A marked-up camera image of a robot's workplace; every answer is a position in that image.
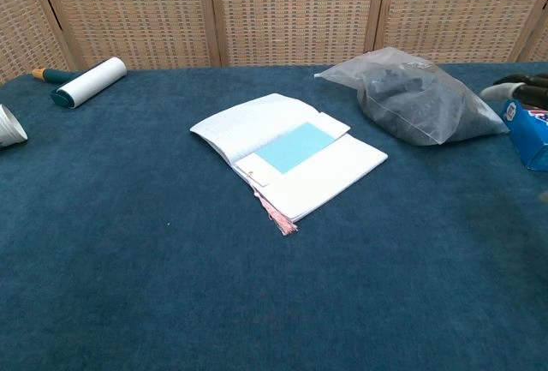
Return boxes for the white lined notebook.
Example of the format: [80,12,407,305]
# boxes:
[189,93,389,223]

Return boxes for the woven wooden folding screen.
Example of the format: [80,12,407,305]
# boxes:
[0,0,548,85]

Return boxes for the dark blue felt table cloth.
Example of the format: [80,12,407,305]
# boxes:
[0,62,548,371]

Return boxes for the white lint roller green handle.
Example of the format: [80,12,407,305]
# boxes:
[32,57,128,110]

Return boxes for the white paper cup green print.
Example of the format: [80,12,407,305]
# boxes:
[0,104,29,150]

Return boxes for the light blue tasselled bookmark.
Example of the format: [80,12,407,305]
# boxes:
[235,121,351,237]

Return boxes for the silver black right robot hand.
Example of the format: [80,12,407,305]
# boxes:
[479,72,548,109]

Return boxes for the blue chocolate cookie box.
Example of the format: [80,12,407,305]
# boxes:
[500,99,548,172]

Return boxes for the clear plastic bag dark contents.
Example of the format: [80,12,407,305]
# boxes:
[313,46,510,147]

